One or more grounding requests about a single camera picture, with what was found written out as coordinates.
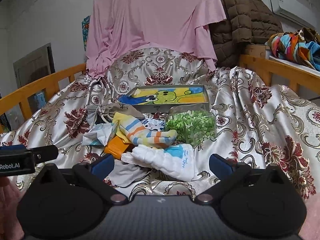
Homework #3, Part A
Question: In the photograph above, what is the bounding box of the colourful wall poster left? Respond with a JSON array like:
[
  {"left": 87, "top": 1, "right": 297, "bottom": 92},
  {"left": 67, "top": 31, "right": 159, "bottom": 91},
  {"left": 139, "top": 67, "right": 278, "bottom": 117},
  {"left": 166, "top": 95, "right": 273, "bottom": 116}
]
[{"left": 81, "top": 15, "right": 90, "bottom": 51}]

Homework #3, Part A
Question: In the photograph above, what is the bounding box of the blue white patterned small box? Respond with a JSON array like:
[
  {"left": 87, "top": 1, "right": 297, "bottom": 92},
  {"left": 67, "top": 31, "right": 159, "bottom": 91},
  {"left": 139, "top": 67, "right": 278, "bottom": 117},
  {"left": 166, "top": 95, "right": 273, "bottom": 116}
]
[{"left": 142, "top": 118, "right": 165, "bottom": 132}]

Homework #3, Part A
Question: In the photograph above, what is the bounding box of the colourful striped fabric pile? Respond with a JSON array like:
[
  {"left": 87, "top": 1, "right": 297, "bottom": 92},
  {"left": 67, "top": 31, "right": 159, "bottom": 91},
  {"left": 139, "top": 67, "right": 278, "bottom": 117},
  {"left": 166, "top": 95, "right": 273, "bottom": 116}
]
[{"left": 266, "top": 28, "right": 319, "bottom": 71}]

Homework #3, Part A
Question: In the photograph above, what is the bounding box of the white quilted cloth blue print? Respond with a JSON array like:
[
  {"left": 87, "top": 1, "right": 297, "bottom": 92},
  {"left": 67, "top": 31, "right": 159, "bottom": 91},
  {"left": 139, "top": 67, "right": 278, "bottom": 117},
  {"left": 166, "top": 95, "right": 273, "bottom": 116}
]
[{"left": 121, "top": 144, "right": 196, "bottom": 181}]

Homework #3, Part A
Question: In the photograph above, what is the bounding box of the clear bag of green pieces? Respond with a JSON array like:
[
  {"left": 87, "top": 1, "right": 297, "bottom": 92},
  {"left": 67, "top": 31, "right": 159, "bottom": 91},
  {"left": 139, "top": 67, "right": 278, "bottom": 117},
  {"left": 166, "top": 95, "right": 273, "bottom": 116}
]
[{"left": 165, "top": 103, "right": 216, "bottom": 147}]

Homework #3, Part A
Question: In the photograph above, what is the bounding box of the grey box with cartoon drawing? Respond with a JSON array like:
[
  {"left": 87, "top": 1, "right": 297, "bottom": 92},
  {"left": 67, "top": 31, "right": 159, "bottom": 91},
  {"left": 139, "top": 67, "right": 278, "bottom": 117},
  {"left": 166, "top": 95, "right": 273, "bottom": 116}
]
[{"left": 119, "top": 85, "right": 209, "bottom": 113}]

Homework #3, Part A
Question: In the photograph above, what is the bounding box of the grey cloth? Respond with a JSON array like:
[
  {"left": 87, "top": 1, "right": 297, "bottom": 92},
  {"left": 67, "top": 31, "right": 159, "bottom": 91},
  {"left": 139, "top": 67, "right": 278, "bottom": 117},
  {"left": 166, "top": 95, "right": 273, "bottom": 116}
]
[{"left": 108, "top": 160, "right": 150, "bottom": 187}]

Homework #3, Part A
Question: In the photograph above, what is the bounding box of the beige drawstring bag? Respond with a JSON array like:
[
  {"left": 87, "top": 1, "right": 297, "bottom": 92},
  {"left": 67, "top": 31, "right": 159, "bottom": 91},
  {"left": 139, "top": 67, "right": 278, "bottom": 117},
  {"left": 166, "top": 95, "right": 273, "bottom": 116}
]
[{"left": 98, "top": 102, "right": 145, "bottom": 122}]

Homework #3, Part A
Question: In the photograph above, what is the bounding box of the orange wooden left bed rail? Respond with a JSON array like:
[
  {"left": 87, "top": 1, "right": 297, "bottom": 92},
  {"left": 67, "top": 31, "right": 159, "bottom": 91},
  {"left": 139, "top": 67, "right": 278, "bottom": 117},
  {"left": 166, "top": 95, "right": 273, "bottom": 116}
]
[{"left": 0, "top": 63, "right": 86, "bottom": 120}]

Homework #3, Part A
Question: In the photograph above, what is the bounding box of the white light-blue cloth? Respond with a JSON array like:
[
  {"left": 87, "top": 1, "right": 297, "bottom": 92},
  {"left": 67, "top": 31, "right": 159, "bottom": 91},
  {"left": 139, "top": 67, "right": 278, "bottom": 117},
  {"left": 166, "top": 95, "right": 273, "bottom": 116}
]
[{"left": 82, "top": 123, "right": 117, "bottom": 146}]

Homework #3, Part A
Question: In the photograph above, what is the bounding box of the white air conditioner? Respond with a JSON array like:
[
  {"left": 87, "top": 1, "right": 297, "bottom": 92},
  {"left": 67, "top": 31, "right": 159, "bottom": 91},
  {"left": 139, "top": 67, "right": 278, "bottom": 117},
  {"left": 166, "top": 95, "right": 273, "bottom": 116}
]
[{"left": 270, "top": 0, "right": 317, "bottom": 29}]

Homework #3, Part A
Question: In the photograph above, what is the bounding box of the orange wooden right bed rail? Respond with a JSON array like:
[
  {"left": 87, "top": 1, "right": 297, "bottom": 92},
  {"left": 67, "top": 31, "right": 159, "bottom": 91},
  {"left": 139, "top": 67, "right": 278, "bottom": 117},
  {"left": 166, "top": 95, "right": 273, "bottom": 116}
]
[{"left": 238, "top": 55, "right": 319, "bottom": 94}]

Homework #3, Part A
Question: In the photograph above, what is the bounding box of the grey wall panel door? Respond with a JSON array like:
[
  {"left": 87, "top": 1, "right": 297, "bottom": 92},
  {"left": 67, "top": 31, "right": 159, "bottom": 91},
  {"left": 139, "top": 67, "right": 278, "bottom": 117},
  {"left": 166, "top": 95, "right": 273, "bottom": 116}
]
[{"left": 13, "top": 43, "right": 55, "bottom": 88}]

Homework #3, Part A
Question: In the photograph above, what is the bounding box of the orange soft pouch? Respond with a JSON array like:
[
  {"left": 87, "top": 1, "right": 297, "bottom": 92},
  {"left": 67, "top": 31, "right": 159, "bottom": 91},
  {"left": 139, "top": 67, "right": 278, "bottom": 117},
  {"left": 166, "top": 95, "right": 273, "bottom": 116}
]
[{"left": 104, "top": 135, "right": 135, "bottom": 160}]

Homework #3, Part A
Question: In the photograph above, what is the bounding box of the brown quilted jacket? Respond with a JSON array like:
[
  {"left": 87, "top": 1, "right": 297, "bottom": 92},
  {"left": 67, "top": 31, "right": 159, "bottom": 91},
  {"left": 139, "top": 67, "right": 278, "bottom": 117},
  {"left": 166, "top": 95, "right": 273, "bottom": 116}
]
[{"left": 209, "top": 0, "right": 283, "bottom": 68}]

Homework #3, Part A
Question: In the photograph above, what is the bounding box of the orange wooden bed rail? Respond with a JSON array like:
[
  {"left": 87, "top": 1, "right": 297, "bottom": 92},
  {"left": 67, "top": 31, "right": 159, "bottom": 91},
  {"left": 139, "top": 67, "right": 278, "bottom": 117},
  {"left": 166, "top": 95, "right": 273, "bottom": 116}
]
[
  {"left": 0, "top": 63, "right": 86, "bottom": 120},
  {"left": 238, "top": 55, "right": 319, "bottom": 94}
]

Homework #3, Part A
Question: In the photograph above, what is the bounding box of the pink hanging sheet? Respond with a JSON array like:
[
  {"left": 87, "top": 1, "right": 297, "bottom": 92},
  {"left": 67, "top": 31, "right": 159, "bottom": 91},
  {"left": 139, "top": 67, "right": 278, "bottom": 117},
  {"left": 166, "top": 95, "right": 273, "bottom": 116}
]
[{"left": 86, "top": 0, "right": 226, "bottom": 77}]

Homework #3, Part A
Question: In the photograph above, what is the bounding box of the striped yellow sock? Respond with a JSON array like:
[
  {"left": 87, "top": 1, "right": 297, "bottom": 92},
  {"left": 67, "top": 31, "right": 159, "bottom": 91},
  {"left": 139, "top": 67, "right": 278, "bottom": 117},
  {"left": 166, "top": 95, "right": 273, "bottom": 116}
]
[{"left": 112, "top": 112, "right": 177, "bottom": 148}]

